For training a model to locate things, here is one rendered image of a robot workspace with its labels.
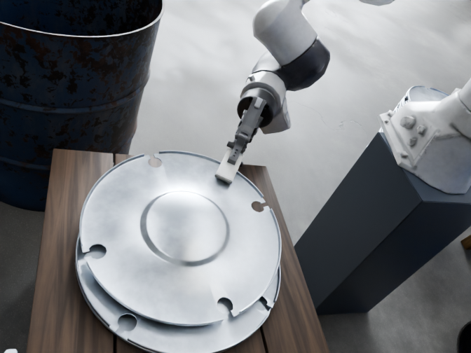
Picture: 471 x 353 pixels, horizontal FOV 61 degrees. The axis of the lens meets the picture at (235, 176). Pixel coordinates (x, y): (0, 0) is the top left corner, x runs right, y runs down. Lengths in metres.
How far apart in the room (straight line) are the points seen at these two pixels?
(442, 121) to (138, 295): 0.57
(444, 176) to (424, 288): 0.60
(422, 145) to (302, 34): 0.30
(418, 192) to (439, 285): 0.66
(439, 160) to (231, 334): 0.47
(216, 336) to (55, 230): 0.26
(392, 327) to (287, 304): 0.61
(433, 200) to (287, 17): 0.43
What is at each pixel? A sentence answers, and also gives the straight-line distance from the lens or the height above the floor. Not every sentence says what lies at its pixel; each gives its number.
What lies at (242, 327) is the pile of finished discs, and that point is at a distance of 0.56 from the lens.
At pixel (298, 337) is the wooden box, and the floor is 0.35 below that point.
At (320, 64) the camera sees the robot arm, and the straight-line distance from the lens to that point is 0.85.
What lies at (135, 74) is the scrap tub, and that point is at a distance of 0.86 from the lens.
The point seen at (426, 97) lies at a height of 0.30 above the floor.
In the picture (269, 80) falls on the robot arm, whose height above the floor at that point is 0.45.
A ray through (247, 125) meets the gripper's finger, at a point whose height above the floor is 0.44.
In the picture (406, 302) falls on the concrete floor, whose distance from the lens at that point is 1.26.
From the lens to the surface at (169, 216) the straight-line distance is 0.59.
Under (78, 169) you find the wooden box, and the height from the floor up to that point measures 0.35.
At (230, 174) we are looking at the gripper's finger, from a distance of 0.66.
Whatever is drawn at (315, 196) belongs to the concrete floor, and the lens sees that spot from 1.33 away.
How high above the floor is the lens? 0.84
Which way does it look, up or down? 42 degrees down
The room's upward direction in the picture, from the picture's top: 25 degrees clockwise
